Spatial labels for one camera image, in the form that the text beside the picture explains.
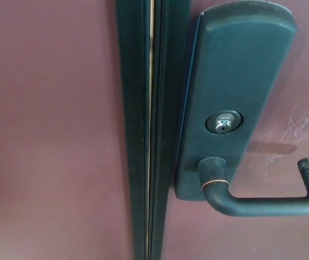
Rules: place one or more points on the silver lock cylinder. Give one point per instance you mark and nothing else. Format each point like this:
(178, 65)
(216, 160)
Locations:
(224, 123)

